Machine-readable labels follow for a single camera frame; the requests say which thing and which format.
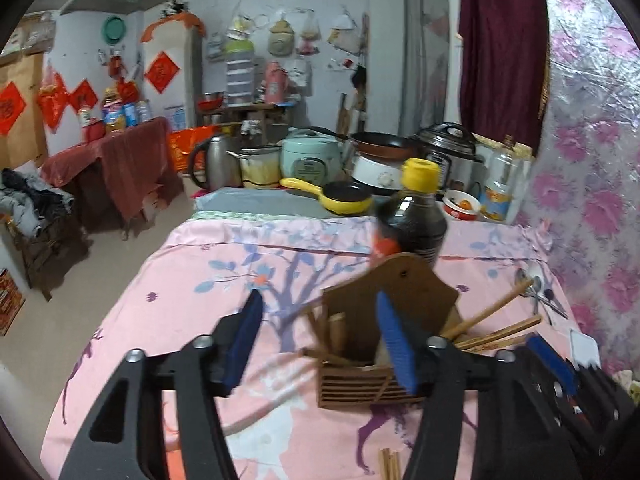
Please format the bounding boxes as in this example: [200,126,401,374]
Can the dark soy sauce bottle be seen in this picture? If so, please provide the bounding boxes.
[371,158,448,268]

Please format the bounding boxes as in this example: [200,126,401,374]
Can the red white bowl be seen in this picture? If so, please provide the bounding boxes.
[442,190,480,221]

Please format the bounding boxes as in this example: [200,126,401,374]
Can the dark red curtain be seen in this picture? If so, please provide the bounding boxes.
[458,0,549,152]

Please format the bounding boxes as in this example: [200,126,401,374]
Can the wooden chopstick holder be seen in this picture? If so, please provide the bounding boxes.
[314,254,461,410]

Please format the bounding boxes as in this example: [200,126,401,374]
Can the red gift box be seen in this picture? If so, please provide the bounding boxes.
[0,269,25,337]

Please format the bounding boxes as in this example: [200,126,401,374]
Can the cream enamel pot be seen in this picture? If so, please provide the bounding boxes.
[228,145,281,188]

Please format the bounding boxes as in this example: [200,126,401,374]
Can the steel electric kettle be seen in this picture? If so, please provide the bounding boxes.
[188,133,242,192]

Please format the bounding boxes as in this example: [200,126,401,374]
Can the yellow small frying pan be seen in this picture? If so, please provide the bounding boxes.
[280,178,373,216]

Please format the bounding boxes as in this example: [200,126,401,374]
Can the silver pressure cooker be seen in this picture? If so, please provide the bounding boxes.
[416,122,485,198]

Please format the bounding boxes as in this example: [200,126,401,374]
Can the cream plush toy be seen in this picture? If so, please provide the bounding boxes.
[613,370,640,405]

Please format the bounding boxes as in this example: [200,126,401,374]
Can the white electric hotplate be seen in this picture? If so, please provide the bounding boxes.
[352,154,404,196]

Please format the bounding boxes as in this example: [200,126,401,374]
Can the mint green rice cooker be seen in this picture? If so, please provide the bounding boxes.
[280,128,342,186]

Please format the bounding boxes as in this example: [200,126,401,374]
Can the pink deer print tablecloth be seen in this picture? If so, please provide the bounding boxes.
[40,211,601,480]

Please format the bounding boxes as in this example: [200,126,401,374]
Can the wooden chair with clothes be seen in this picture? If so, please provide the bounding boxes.
[1,168,89,301]

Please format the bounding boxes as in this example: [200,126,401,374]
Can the brown frying pan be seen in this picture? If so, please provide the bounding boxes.
[350,132,420,162]

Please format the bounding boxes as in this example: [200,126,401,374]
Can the white refrigerator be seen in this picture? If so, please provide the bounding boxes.
[140,12,206,131]

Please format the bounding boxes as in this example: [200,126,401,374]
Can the pink thermos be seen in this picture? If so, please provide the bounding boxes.
[264,61,288,104]

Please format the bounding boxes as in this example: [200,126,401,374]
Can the cooking oil bottle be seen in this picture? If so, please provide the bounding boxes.
[480,134,524,223]

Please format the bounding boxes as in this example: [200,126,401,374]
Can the brown wooden chopstick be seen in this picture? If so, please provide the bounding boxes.
[440,278,534,340]
[378,448,392,480]
[454,314,542,350]
[388,452,401,480]

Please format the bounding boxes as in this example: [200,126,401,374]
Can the stacked grey steamer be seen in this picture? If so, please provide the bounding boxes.
[224,39,255,107]

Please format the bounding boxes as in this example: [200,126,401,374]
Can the red cloth covered table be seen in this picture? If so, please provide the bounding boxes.
[40,117,183,240]

